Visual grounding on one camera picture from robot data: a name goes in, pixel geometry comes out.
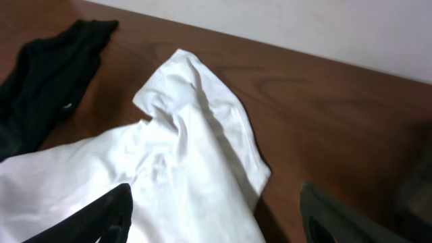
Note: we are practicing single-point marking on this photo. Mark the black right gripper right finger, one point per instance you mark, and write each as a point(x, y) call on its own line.
point(327, 220)

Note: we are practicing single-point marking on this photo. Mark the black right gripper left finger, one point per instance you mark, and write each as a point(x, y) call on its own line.
point(106, 220)

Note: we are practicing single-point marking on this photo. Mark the white t-shirt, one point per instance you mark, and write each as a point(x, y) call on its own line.
point(194, 168)

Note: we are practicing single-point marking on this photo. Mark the black garment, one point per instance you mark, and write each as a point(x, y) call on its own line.
point(48, 82)

